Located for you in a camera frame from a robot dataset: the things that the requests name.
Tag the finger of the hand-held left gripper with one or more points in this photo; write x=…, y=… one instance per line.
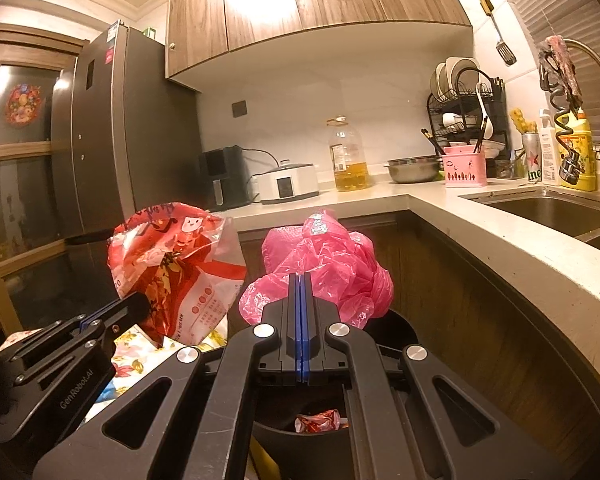
x=125, y=312
x=40, y=337

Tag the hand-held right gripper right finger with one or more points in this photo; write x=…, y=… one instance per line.
x=325, y=345

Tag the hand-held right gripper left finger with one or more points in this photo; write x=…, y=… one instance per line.
x=280, y=340

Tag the large red white printed bag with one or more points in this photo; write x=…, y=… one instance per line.
x=180, y=260

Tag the small red white plastic bag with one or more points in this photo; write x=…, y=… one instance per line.
x=317, y=421

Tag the pink plastic bag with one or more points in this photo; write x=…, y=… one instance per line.
x=330, y=260

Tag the black trash bin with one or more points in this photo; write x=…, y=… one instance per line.
x=305, y=455

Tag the yellow plastic item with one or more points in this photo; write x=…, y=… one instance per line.
x=262, y=462

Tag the white electric cooker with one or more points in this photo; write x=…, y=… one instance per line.
x=287, y=185

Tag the black air fryer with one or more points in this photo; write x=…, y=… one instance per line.
x=225, y=180

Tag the grey refrigerator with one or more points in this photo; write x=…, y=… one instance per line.
x=130, y=135

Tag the cooking oil bottle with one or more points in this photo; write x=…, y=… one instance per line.
x=349, y=160

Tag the wooden glass panel door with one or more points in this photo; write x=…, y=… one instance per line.
x=25, y=149

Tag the steel mixing bowl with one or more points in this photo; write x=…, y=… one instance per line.
x=412, y=171

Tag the pink utensil holder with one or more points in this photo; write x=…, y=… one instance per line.
x=464, y=170

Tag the black cooking utensil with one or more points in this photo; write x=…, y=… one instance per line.
x=432, y=142

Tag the red flower decal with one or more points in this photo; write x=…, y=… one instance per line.
x=23, y=104

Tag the small white bowl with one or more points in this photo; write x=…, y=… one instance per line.
x=452, y=120

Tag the steel sink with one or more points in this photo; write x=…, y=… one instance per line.
x=555, y=215

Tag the white ladle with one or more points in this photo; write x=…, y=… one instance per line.
x=486, y=125

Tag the green white drink can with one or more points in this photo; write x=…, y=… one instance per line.
x=531, y=160

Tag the white plate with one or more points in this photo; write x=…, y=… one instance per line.
x=442, y=82
x=461, y=69
x=433, y=87

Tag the black dish rack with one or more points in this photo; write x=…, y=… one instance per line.
x=500, y=110

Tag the white pump bottle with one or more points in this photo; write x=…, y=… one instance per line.
x=549, y=150

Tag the yellow flower sprig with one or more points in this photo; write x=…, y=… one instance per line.
x=522, y=120

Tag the yellow detergent bottle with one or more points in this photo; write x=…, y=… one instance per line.
x=586, y=160

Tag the hanging slotted spatula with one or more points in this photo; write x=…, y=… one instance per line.
x=507, y=52

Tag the pink dishcloth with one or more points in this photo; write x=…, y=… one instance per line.
x=562, y=60

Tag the steel faucet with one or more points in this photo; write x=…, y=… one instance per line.
x=595, y=55

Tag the grey window blinds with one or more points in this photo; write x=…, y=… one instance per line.
x=555, y=5

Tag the dark wall socket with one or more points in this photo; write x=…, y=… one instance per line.
x=239, y=108

